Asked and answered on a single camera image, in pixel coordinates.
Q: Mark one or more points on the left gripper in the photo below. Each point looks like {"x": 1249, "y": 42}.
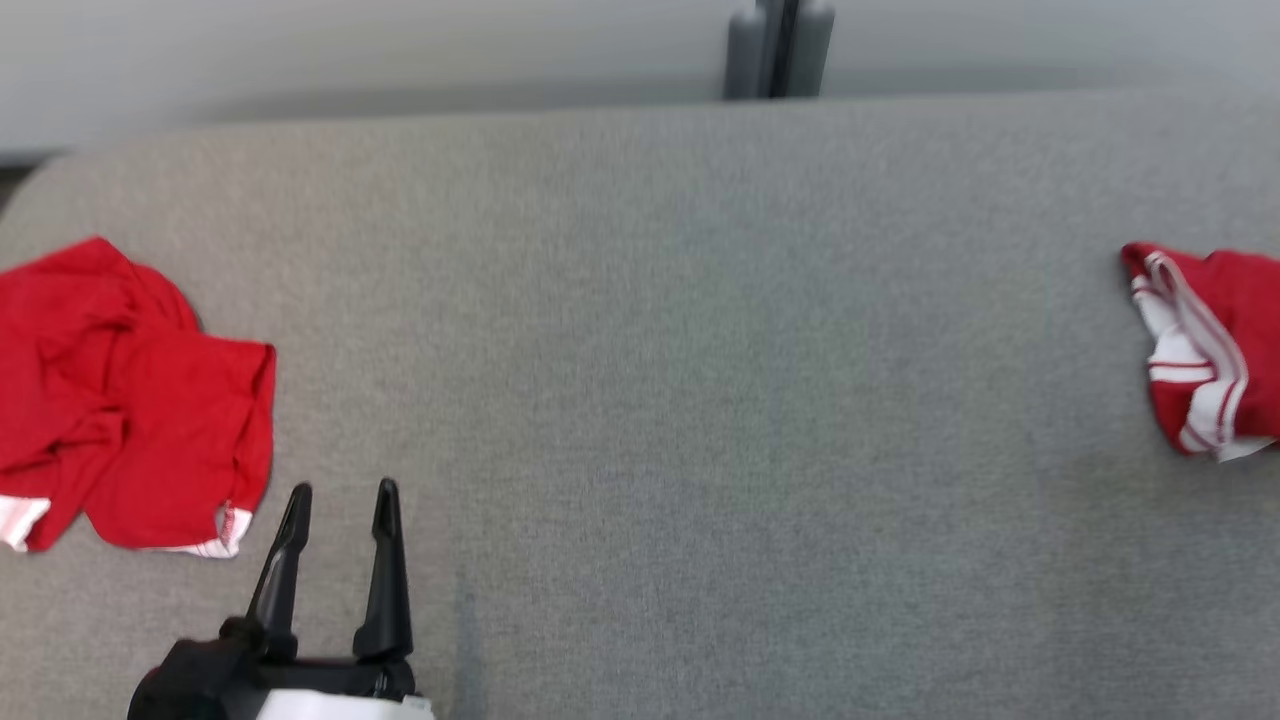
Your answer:
{"x": 220, "y": 680}

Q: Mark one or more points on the red shirt with white trim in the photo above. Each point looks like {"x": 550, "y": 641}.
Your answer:
{"x": 150, "y": 420}

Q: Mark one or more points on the red jersey white striped trim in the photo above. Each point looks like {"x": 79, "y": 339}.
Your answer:
{"x": 1230, "y": 320}

